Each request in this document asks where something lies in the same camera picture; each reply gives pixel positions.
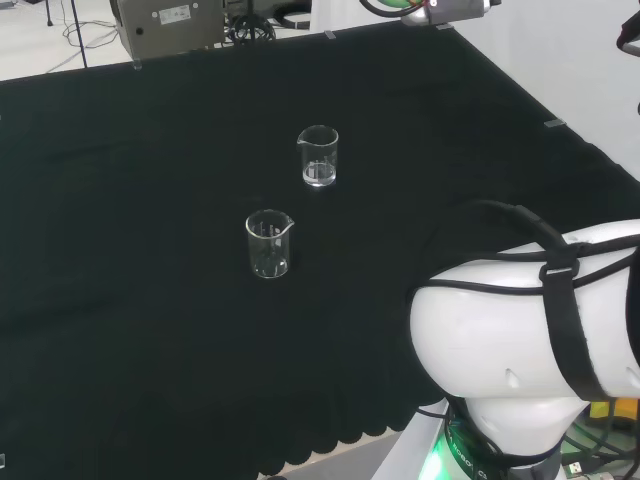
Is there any yellow stop button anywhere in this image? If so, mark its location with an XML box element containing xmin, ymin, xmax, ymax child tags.
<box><xmin>588</xmin><ymin>397</ymin><xmax>640</xmax><ymax>432</ymax></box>

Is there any glass beaker with clear liquid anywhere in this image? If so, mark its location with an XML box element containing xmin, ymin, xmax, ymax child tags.
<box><xmin>295</xmin><ymin>124</ymin><xmax>340</xmax><ymax>189</ymax></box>

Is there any white base platform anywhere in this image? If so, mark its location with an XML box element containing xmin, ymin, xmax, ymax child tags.
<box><xmin>257</xmin><ymin>398</ymin><xmax>454</xmax><ymax>480</ymax></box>

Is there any empty glass beaker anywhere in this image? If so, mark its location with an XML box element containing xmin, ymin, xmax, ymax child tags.
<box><xmin>244</xmin><ymin>208</ymin><xmax>296</xmax><ymax>280</ymax></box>

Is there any black tripod stand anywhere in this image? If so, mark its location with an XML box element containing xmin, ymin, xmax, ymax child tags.
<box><xmin>224</xmin><ymin>0</ymin><xmax>276</xmax><ymax>47</ymax></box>

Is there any thin black pole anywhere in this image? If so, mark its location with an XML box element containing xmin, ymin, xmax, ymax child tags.
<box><xmin>67</xmin><ymin>0</ymin><xmax>90</xmax><ymax>69</ymax></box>

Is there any black bench cloth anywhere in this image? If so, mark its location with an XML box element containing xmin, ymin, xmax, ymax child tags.
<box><xmin>0</xmin><ymin>23</ymin><xmax>640</xmax><ymax>479</ymax></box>

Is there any grey metal box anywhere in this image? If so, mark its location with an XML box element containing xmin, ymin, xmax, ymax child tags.
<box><xmin>108</xmin><ymin>0</ymin><xmax>226</xmax><ymax>61</ymax></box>

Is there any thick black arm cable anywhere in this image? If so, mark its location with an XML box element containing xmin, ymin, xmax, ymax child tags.
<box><xmin>414</xmin><ymin>198</ymin><xmax>640</xmax><ymax>302</ymax></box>

